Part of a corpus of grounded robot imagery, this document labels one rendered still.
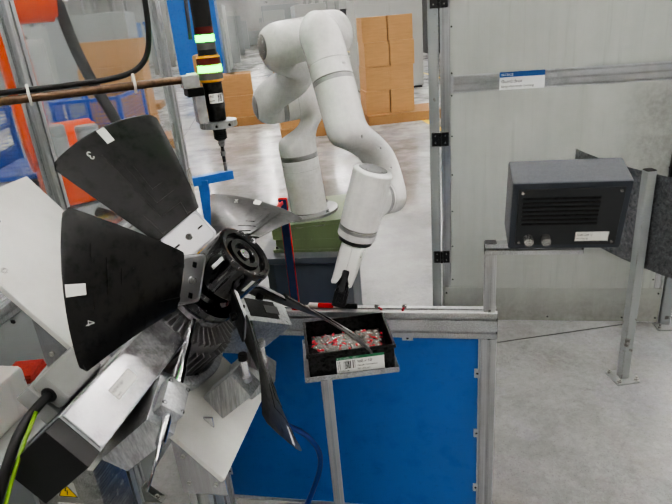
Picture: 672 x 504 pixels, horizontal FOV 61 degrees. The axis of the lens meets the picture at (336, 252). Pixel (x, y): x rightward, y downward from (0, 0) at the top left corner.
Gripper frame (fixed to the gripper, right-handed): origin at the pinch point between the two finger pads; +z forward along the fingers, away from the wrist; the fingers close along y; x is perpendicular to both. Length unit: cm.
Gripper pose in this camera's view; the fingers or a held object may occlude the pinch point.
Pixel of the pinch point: (340, 298)
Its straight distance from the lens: 130.6
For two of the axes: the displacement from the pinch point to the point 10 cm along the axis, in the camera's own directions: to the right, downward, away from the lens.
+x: 9.6, 2.7, -0.7
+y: -1.7, 3.8, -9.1
